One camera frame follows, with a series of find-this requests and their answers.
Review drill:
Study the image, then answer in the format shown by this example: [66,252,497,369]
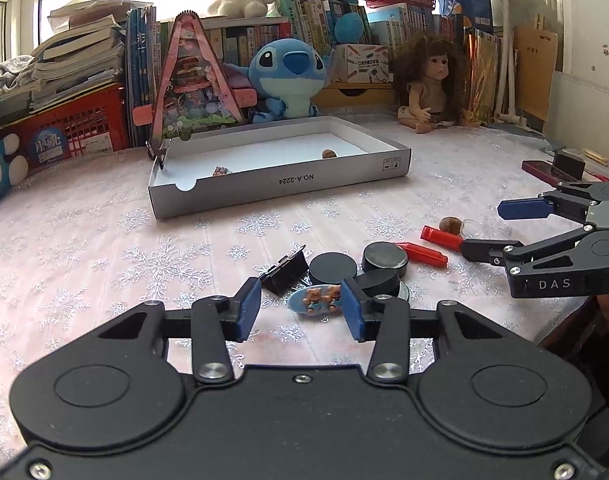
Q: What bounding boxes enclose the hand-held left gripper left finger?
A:
[98,278,262,385]

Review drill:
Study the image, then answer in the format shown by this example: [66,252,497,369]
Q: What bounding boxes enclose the row of thin blue books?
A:
[125,4,161,147]

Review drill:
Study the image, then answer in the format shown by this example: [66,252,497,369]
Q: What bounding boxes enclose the grey patterned cloth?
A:
[0,56,36,92]

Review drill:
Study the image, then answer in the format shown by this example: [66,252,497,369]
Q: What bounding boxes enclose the shiny foil books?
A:
[463,26,503,122]

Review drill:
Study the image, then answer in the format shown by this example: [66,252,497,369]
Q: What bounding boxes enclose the brown-haired baby doll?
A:
[388,33,483,134]

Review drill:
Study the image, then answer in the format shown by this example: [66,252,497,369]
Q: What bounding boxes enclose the brown cardboard board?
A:
[513,25,559,122]

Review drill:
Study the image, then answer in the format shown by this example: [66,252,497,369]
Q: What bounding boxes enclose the wooden drawer box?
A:
[313,82,398,110]

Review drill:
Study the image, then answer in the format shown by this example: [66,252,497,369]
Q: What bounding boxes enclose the small black box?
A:
[553,147,585,181]

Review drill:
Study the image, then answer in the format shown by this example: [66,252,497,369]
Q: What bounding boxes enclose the blue alien plush toy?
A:
[223,37,336,125]

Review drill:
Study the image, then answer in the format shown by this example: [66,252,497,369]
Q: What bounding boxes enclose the black round disc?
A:
[361,242,410,277]
[309,253,359,287]
[357,270,411,302]

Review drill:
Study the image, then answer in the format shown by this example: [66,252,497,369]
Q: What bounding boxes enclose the dark red flat device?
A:
[521,158,609,184]

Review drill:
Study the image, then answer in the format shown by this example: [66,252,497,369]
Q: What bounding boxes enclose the pink snowflake tablecloth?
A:
[0,106,609,466]

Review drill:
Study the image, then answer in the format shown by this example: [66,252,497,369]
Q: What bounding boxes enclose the white box with colourful print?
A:
[333,43,391,84]

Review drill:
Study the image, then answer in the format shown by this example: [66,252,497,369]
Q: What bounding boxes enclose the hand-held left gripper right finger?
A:
[340,278,505,383]

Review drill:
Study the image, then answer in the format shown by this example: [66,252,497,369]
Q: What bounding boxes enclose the blue oval bear hair clip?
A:
[287,285,346,315]

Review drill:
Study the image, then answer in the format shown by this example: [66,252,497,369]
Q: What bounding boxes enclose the stack of paper books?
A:
[28,0,131,113]

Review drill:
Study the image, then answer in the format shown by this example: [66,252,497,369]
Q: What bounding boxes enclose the row of upright books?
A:
[157,0,485,83]

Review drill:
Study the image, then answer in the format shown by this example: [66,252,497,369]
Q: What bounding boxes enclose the red plastic crate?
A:
[0,82,131,173]

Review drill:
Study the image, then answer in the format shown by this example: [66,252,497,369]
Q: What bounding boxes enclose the black binder clip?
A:
[146,139,173,169]
[258,244,309,295]

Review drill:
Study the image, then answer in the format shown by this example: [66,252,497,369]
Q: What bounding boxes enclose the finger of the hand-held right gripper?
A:
[498,181,609,228]
[461,224,609,274]

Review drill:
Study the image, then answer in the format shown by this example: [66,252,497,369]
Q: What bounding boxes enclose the white cardboard box tray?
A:
[148,115,411,220]

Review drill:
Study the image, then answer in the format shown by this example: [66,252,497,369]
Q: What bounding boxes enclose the pink triangular miniature dollhouse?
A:
[133,10,258,144]

